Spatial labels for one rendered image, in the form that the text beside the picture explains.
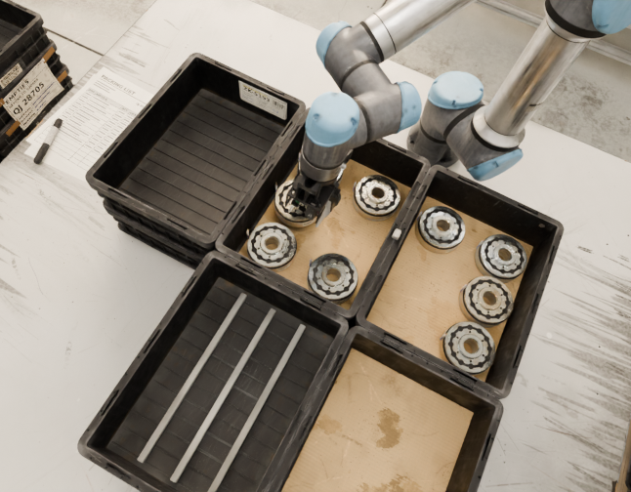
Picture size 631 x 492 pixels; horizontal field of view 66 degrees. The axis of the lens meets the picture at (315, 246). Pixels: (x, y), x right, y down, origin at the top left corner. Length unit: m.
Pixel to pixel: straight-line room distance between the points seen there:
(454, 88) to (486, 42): 1.67
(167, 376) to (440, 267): 0.60
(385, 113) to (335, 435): 0.58
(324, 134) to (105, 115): 0.84
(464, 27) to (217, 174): 2.00
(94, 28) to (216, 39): 1.26
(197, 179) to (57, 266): 0.38
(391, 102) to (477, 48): 2.03
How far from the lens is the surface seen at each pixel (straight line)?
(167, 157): 1.18
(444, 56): 2.70
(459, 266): 1.11
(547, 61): 0.99
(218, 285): 1.02
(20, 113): 1.99
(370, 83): 0.82
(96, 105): 1.49
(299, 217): 1.02
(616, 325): 1.39
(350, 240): 1.07
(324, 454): 0.96
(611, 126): 2.80
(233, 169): 1.15
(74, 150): 1.42
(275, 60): 1.54
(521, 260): 1.13
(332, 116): 0.73
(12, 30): 2.10
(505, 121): 1.08
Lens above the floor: 1.79
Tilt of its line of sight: 65 degrees down
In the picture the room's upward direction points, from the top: 11 degrees clockwise
